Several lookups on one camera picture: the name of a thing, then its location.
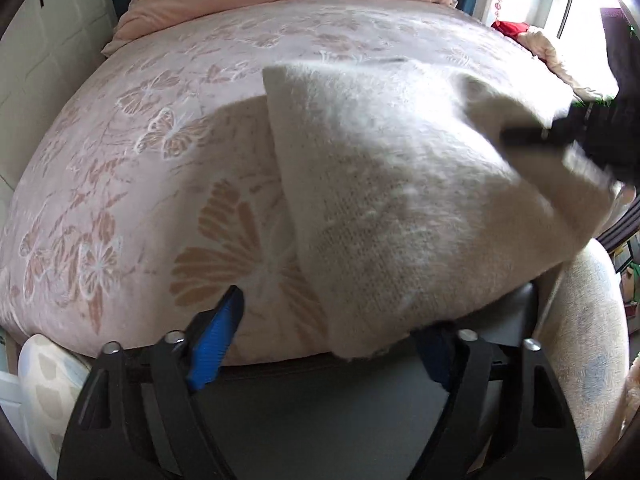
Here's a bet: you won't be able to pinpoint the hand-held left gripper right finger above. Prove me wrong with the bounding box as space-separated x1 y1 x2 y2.
414 322 587 480

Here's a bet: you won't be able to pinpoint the pink butterfly print blanket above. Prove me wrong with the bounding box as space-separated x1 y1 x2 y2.
0 0 621 367

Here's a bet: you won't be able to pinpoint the cream crumpled cloth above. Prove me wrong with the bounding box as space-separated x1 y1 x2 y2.
515 25 622 104

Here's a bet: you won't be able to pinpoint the white wardrobe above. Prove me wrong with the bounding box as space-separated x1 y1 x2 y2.
0 0 119 203

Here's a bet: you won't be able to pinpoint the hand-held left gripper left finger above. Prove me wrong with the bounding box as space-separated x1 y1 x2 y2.
56 285 246 480

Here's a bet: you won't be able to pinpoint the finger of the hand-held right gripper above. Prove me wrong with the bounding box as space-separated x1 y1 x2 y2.
500 119 571 148

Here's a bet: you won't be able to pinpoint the dark grey bed frame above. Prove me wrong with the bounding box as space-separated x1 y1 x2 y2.
197 280 547 480

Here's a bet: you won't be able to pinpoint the beige patterned cushion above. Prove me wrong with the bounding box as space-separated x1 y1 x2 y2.
17 334 94 467

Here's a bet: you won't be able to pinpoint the red cloth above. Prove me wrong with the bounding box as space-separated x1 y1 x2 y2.
491 20 534 39

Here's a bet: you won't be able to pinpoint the cream sweater with black hearts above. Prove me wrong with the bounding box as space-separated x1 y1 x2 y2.
262 59 624 362

